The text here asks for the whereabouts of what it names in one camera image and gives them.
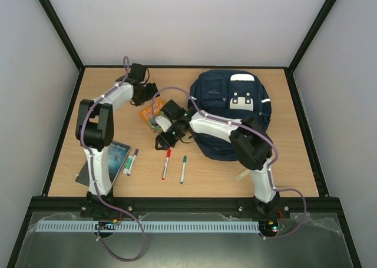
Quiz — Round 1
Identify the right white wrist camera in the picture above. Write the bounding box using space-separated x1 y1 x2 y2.
155 115 171 133

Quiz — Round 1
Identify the red cap marker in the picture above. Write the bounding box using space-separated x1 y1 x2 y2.
161 148 171 180

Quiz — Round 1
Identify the purple cap marker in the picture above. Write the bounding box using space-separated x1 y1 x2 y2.
127 148 139 176

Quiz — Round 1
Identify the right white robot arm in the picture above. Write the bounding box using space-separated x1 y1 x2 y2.
151 100 279 216

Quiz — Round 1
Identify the green cap marker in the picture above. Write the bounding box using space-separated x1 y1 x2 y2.
180 155 187 184

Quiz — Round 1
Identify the green label glue stick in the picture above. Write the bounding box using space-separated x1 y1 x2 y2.
123 155 134 174

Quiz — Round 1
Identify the black aluminium frame rail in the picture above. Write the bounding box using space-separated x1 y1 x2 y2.
31 196 342 220

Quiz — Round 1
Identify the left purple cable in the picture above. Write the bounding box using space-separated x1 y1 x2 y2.
79 55 147 263

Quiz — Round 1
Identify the orange treehouse book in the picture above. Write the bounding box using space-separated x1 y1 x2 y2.
139 96 167 134

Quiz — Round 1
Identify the dark blue Wuthering Heights book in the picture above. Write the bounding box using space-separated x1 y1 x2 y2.
75 141 131 186

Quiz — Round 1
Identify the light blue slotted cable duct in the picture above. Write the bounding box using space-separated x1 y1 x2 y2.
35 220 260 233

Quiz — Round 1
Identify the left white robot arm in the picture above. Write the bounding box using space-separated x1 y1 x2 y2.
75 63 158 199

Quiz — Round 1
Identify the yellow highlighter pen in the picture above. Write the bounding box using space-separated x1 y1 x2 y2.
236 169 250 181

